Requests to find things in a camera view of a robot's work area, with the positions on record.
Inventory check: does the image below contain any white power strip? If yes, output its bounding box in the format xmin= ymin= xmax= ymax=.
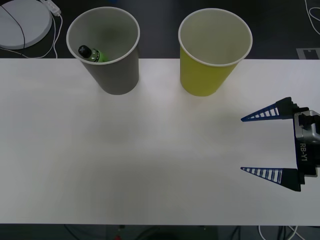
xmin=40 ymin=0 xmax=62 ymax=17

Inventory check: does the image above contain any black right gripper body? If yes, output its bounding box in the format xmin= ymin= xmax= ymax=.
xmin=294 ymin=138 xmax=320 ymax=178

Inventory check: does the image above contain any white power strip cable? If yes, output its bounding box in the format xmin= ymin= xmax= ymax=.
xmin=50 ymin=12 xmax=64 ymax=60

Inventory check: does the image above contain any green bottle with black cap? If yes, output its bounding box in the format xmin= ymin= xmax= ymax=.
xmin=77 ymin=44 xmax=109 ymax=64

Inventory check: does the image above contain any white cable under table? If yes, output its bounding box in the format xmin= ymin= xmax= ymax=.
xmin=257 ymin=224 xmax=301 ymax=240

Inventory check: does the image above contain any grey waste bin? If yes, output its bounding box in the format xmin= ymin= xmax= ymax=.
xmin=65 ymin=6 xmax=141 ymax=96

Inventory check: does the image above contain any right arm with camera box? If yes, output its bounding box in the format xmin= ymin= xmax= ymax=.
xmin=293 ymin=109 xmax=320 ymax=146

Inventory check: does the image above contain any white looped cable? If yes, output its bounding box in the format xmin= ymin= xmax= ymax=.
xmin=304 ymin=0 xmax=320 ymax=35

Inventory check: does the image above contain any round pale grey disc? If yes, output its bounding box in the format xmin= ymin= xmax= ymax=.
xmin=0 ymin=0 xmax=54 ymax=50

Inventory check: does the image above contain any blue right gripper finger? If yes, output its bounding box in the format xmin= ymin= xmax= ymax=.
xmin=240 ymin=96 xmax=311 ymax=123
xmin=240 ymin=166 xmax=306 ymax=193

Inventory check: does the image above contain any yellow-green waste bin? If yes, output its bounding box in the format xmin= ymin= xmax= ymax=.
xmin=177 ymin=7 xmax=254 ymax=98

